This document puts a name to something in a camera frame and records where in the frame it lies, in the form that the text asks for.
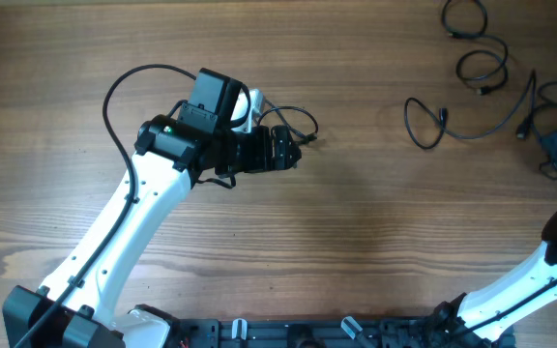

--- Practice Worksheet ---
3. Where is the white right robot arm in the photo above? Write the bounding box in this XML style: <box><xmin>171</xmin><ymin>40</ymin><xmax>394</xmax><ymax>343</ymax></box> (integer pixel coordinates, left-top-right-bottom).
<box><xmin>443</xmin><ymin>122</ymin><xmax>557</xmax><ymax>347</ymax></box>

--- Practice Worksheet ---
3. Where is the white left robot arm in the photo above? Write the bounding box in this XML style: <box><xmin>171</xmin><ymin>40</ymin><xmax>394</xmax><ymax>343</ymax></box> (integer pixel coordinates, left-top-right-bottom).
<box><xmin>2</xmin><ymin>69</ymin><xmax>305</xmax><ymax>347</ymax></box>

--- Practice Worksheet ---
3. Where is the black cable blue USB plug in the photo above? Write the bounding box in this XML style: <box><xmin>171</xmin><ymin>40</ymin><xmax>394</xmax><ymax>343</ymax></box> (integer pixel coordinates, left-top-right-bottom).
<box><xmin>403</xmin><ymin>70</ymin><xmax>557</xmax><ymax>151</ymax></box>

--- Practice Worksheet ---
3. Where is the black cable micro USB plug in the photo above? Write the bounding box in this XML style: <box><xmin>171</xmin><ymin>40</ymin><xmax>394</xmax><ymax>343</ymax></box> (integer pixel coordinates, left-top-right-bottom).
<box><xmin>254</xmin><ymin>100</ymin><xmax>319</xmax><ymax>145</ymax></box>

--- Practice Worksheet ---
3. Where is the black cable gold plug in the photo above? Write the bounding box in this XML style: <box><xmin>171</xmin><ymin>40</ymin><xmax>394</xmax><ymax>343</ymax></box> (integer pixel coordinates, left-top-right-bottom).
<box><xmin>440</xmin><ymin>0</ymin><xmax>509</xmax><ymax>96</ymax></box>

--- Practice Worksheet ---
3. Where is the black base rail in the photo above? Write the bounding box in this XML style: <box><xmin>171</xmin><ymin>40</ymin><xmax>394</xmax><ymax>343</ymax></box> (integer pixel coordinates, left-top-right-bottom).
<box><xmin>175</xmin><ymin>316</ymin><xmax>516</xmax><ymax>348</ymax></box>

